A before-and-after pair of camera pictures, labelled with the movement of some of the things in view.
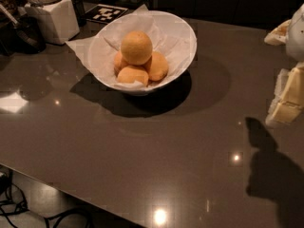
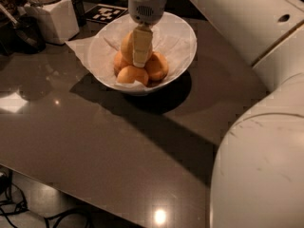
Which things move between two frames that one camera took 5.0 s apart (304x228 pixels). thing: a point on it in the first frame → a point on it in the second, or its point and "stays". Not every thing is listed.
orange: (159, 66) stays
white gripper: (296, 35) → (146, 10)
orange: (137, 47) stays
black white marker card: (104, 13) stays
